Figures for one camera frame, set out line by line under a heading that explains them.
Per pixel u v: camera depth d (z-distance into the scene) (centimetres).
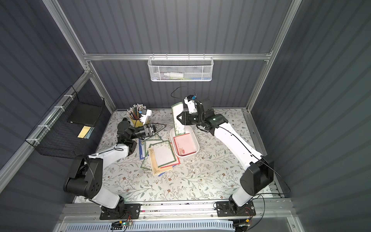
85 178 46
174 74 94
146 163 91
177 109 75
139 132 72
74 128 77
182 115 70
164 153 94
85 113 91
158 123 79
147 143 97
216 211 74
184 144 99
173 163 90
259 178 42
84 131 76
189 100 68
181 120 70
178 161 91
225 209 74
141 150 96
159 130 72
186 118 67
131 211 75
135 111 98
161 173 87
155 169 89
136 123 74
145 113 72
